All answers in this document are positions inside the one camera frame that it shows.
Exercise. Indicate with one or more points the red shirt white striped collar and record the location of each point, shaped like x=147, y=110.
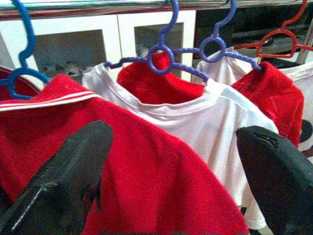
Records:
x=146, y=171

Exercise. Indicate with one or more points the silver metal clothes rail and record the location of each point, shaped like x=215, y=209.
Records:
x=73, y=6

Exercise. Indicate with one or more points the red plastic hanger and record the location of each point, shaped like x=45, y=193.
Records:
x=274, y=55

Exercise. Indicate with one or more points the plain red shirt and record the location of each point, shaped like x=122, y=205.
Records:
x=269, y=98

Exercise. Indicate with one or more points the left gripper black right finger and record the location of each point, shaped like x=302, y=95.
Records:
x=281, y=183

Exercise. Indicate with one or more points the blue plastic hanger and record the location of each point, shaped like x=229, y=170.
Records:
x=30, y=36

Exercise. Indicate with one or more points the purple plastic hanger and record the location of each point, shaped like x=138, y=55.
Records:
x=161, y=71
x=202, y=47

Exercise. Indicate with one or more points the white t-shirt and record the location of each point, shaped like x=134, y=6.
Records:
x=195, y=122

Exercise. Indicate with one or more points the white cabinet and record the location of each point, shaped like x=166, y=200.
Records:
x=117, y=27

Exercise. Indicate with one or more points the white shirt black print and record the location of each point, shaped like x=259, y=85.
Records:
x=302, y=80

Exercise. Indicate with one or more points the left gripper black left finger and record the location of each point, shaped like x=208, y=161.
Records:
x=61, y=183

